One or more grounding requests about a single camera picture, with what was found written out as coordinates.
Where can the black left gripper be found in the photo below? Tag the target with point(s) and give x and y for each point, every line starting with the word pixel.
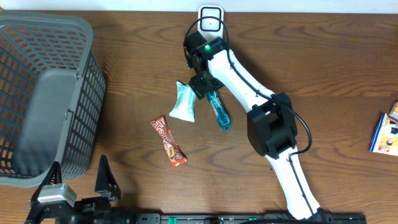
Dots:
pixel 87 209

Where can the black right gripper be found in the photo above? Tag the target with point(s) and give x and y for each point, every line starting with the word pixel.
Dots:
pixel 198 88

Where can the light green wet wipes pack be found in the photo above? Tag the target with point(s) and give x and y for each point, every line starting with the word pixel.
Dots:
pixel 184 105

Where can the blue mouthwash bottle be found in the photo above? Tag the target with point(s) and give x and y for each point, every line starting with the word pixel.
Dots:
pixel 221 115

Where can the red chocolate bar wrapper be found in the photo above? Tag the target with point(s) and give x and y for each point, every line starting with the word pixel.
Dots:
pixel 174 153

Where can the yellow snack bag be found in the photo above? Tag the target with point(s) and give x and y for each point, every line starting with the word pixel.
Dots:
pixel 384 139

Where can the orange tissue pack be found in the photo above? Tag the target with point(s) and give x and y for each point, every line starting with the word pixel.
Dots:
pixel 394 111

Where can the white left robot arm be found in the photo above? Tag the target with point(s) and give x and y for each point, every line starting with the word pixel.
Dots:
pixel 117 215

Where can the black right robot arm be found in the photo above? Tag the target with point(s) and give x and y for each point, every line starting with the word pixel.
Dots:
pixel 271 121

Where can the white barcode scanner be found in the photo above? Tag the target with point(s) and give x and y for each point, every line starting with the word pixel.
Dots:
pixel 210 26

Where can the grey plastic shopping basket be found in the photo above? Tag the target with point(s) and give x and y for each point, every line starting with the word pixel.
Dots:
pixel 52 93

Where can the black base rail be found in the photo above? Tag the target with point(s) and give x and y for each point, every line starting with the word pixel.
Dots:
pixel 155 218

